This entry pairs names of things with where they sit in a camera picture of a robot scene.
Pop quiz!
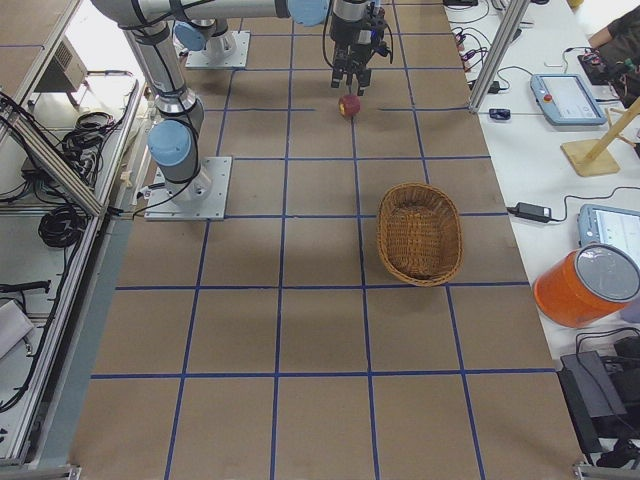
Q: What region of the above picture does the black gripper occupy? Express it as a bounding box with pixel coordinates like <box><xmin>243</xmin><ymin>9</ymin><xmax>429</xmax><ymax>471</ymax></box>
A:
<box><xmin>330</xmin><ymin>7</ymin><xmax>390</xmax><ymax>96</ymax></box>

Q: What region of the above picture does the red yellow apple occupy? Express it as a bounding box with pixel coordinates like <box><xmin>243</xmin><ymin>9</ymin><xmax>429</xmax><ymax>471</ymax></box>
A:
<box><xmin>338</xmin><ymin>94</ymin><xmax>361</xmax><ymax>118</ymax></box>

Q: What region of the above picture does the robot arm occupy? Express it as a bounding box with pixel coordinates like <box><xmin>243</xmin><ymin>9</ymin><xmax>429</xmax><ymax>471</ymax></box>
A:
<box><xmin>93</xmin><ymin>1</ymin><xmax>393</xmax><ymax>104</ymax></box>
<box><xmin>125</xmin><ymin>24</ymin><xmax>211</xmax><ymax>202</ymax></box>

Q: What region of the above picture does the woven wicker basket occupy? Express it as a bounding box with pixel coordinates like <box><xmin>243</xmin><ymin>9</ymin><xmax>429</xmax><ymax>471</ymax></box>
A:
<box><xmin>376</xmin><ymin>182</ymin><xmax>463</xmax><ymax>287</ymax></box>

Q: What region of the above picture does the teach pendant tablet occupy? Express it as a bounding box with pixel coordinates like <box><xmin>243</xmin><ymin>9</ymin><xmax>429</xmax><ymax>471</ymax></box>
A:
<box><xmin>577</xmin><ymin>204</ymin><xmax>639</xmax><ymax>252</ymax></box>
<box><xmin>529</xmin><ymin>74</ymin><xmax>607</xmax><ymax>126</ymax></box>

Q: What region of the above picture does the black power adapter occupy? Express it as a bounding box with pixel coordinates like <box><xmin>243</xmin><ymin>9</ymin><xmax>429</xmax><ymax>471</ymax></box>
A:
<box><xmin>507</xmin><ymin>202</ymin><xmax>552</xmax><ymax>223</ymax></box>

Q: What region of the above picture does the wooden stand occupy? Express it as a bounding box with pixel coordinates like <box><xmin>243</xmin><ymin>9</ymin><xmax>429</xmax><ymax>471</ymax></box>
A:
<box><xmin>561</xmin><ymin>99</ymin><xmax>639</xmax><ymax>177</ymax></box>

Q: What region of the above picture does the orange bucket with lid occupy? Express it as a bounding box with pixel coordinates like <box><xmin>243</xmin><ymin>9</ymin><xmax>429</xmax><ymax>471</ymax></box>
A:
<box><xmin>533</xmin><ymin>243</ymin><xmax>639</xmax><ymax>328</ymax></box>

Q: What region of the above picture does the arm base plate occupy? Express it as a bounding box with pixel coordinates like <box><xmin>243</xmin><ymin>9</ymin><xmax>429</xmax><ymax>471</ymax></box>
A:
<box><xmin>143</xmin><ymin>157</ymin><xmax>232</xmax><ymax>221</ymax></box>
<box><xmin>185</xmin><ymin>31</ymin><xmax>251</xmax><ymax>70</ymax></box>

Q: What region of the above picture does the aluminium frame post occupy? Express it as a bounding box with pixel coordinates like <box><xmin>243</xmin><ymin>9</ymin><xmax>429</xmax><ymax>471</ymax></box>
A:
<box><xmin>468</xmin><ymin>0</ymin><xmax>529</xmax><ymax>114</ymax></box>

